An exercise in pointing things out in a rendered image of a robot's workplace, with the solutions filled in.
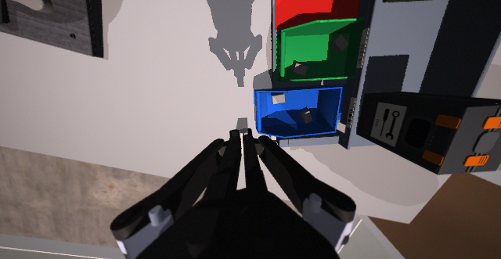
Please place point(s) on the black metal shelf rack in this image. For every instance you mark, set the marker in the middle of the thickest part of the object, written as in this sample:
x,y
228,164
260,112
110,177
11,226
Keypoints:
x,y
442,47

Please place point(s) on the green bin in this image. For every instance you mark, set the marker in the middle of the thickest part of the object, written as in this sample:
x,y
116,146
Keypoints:
x,y
308,44

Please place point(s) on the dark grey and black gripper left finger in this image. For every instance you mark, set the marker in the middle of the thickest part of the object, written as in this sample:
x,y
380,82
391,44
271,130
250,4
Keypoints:
x,y
217,167

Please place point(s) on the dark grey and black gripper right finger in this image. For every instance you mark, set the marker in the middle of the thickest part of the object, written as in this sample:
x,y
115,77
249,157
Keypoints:
x,y
328,210

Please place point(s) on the blue bin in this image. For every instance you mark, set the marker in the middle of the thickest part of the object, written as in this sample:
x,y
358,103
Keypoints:
x,y
284,120

